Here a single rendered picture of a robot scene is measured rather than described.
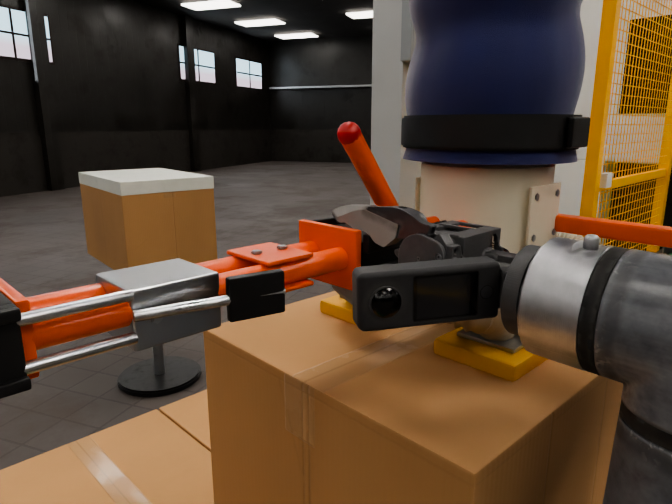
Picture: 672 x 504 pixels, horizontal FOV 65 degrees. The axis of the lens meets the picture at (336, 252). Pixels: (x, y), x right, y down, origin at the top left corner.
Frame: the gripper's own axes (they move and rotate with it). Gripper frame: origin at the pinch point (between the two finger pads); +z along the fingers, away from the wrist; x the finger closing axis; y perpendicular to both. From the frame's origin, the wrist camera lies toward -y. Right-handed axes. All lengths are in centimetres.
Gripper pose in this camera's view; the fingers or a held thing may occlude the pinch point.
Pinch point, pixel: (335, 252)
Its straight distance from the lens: 52.5
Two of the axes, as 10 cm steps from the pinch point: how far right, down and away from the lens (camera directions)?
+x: 0.1, -9.7, -2.4
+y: 7.1, -1.6, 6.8
